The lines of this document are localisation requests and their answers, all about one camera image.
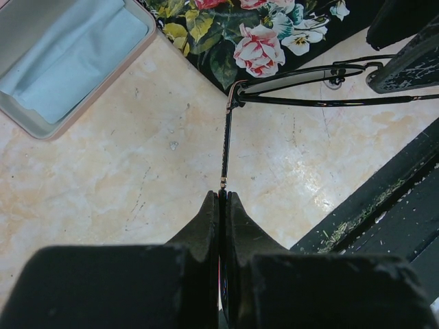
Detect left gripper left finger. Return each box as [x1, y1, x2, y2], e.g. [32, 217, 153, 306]
[13, 192, 219, 328]

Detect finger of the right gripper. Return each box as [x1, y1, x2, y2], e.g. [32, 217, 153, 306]
[368, 17, 438, 94]

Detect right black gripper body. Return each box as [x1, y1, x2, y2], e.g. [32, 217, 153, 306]
[366, 0, 438, 51]

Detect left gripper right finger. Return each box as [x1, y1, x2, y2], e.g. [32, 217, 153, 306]
[226, 192, 434, 328]

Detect thin-framed sunglasses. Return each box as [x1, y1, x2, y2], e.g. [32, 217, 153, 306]
[219, 55, 438, 197]

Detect light blue cleaning cloth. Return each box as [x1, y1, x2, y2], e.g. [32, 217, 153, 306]
[1, 1, 148, 124]

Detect pink glasses case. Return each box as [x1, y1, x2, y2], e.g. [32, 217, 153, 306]
[1, 1, 156, 140]

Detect black floral t-shirt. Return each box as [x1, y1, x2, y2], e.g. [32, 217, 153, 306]
[140, 0, 383, 93]

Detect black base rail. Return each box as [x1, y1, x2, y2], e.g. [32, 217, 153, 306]
[291, 121, 438, 302]

